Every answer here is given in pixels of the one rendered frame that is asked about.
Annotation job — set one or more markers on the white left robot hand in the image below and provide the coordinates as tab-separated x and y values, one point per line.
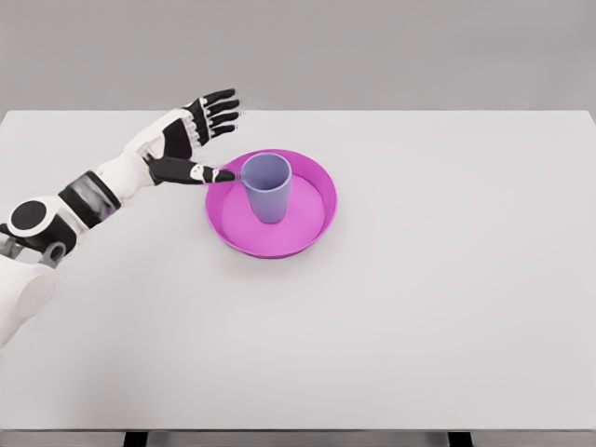
174	134

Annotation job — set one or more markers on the lavender plastic cup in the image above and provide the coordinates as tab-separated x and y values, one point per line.
267	191

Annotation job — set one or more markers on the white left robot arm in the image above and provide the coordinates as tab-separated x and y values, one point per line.
74	205

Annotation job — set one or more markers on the magenta round plate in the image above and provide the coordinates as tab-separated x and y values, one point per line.
279	223

